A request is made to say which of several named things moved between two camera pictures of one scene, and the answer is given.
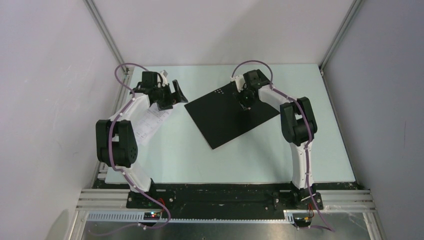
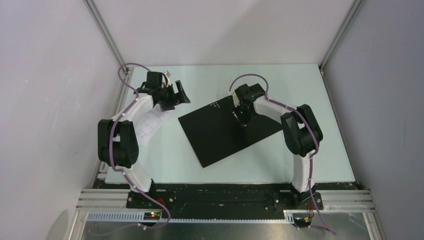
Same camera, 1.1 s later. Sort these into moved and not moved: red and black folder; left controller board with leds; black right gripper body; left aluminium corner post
Moved: red and black folder; black right gripper body
Not moved: left controller board with leds; left aluminium corner post
